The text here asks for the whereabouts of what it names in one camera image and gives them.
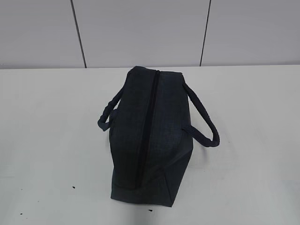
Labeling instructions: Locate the dark blue lunch bag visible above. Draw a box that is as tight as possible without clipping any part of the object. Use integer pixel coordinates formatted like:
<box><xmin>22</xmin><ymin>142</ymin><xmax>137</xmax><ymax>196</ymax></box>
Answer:
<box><xmin>98</xmin><ymin>66</ymin><xmax>220</xmax><ymax>207</ymax></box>

